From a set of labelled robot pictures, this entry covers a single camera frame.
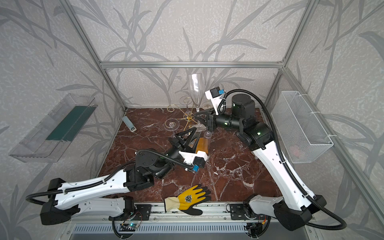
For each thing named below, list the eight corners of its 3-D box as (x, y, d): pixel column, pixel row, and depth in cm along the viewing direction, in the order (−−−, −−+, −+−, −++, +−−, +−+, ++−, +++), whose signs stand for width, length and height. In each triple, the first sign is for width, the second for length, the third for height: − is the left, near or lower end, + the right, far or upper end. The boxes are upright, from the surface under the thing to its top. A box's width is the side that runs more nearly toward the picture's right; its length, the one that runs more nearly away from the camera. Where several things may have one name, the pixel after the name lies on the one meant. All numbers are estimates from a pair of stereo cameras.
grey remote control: (132, 132, 108) (129, 128, 104) (124, 121, 115) (121, 116, 111) (136, 130, 110) (134, 125, 105) (128, 119, 116) (125, 114, 112)
